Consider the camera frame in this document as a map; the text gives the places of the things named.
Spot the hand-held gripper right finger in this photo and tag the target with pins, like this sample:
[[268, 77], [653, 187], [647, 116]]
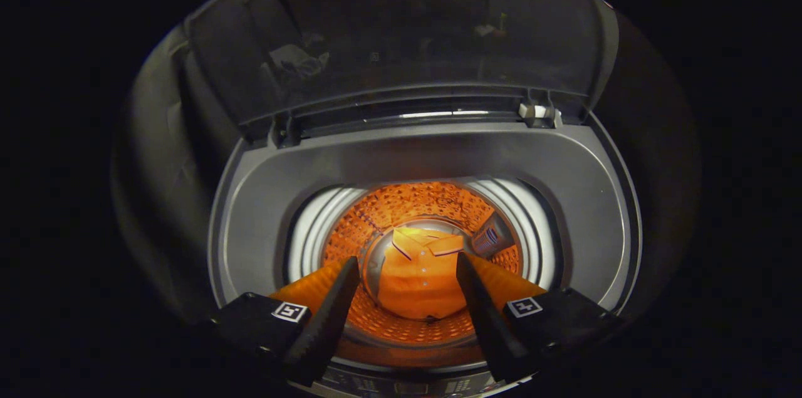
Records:
[[489, 329]]

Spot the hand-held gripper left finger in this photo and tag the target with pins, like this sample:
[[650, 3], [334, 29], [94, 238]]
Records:
[[326, 323]]

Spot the yellow polo shirt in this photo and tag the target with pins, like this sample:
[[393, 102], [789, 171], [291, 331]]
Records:
[[420, 285]]

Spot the black backdrop cloth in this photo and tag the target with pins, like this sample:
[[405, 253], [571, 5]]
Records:
[[156, 166]]

